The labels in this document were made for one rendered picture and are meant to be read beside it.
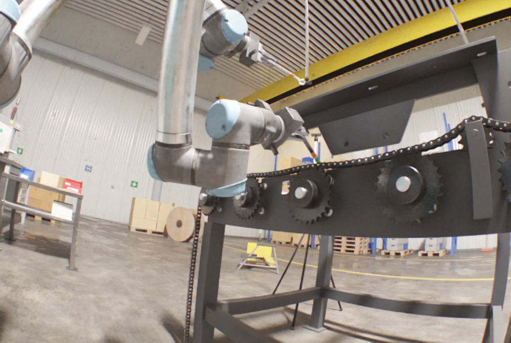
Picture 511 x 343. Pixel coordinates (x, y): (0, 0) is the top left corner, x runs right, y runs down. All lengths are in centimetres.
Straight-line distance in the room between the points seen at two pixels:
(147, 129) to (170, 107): 1062
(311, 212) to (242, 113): 34
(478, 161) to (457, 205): 12
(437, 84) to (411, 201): 33
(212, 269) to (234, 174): 74
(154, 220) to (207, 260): 687
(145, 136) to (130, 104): 154
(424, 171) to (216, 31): 63
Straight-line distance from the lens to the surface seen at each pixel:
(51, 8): 78
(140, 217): 793
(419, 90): 74
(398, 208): 59
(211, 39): 74
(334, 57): 914
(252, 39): 99
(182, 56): 54
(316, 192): 70
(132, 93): 1149
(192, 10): 57
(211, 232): 118
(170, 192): 1112
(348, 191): 71
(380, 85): 76
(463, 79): 73
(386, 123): 73
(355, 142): 75
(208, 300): 126
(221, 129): 53
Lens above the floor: 76
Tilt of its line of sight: 17 degrees up
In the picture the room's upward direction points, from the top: 6 degrees clockwise
